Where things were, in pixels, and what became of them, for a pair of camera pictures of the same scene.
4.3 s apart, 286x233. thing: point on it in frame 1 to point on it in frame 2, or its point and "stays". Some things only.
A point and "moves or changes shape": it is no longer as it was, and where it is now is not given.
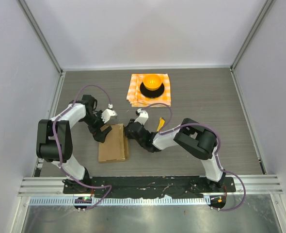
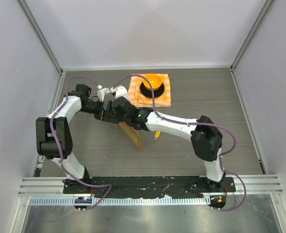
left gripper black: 97,134 to 110,116
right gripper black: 128,134 to 119,118
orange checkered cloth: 136,99 stays
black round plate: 151,93 stays
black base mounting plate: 186,187 stays
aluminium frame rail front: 253,184 stays
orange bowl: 152,82 stays
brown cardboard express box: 115,145 moves or changes shape
